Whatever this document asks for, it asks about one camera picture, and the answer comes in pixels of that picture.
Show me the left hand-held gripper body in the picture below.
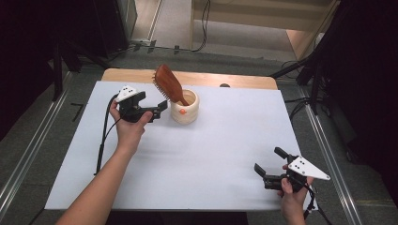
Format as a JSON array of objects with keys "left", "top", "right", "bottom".
[{"left": 115, "top": 85, "right": 162, "bottom": 124}]

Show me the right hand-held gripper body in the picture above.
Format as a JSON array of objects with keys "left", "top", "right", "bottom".
[{"left": 263, "top": 155, "right": 331, "bottom": 193}]

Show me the brown wooden hairbrush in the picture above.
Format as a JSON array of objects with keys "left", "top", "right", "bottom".
[{"left": 152, "top": 64, "right": 191, "bottom": 107}]

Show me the cream ceramic cup orange beak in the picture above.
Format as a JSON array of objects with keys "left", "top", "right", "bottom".
[{"left": 170, "top": 88, "right": 201, "bottom": 126}]

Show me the person's left hand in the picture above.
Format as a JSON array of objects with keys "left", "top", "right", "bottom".
[{"left": 109, "top": 100, "right": 155, "bottom": 155}]

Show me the person's right hand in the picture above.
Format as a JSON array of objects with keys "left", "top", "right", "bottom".
[{"left": 277, "top": 164, "right": 315, "bottom": 218}]

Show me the white board sheet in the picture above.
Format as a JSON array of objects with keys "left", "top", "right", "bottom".
[{"left": 44, "top": 81, "right": 317, "bottom": 212}]

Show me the dark metal cabinet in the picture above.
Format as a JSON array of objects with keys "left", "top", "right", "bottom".
[{"left": 92, "top": 0, "right": 139, "bottom": 59}]

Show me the black tripod stand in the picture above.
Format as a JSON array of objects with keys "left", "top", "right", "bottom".
[{"left": 269, "top": 31, "right": 334, "bottom": 116}]

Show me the light wooden shelf unit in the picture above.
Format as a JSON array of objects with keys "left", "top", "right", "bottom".
[{"left": 189, "top": 0, "right": 341, "bottom": 62}]

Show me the silver metal floor rail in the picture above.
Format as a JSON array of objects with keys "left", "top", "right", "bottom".
[
  {"left": 296, "top": 84, "right": 364, "bottom": 225},
  {"left": 0, "top": 70, "right": 75, "bottom": 217}
]

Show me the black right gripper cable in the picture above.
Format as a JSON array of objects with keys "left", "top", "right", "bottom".
[{"left": 302, "top": 183, "right": 333, "bottom": 225}]

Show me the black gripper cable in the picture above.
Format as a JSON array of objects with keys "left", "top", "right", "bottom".
[
  {"left": 94, "top": 93, "right": 122, "bottom": 176},
  {"left": 302, "top": 183, "right": 333, "bottom": 225}
]

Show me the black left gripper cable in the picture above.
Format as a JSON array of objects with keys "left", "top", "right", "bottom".
[{"left": 94, "top": 93, "right": 122, "bottom": 176}]

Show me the black floor cable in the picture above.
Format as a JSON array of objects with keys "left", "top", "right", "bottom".
[{"left": 283, "top": 96, "right": 313, "bottom": 122}]

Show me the black hanging cable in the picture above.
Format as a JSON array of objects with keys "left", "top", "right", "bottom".
[{"left": 191, "top": 0, "right": 212, "bottom": 53}]

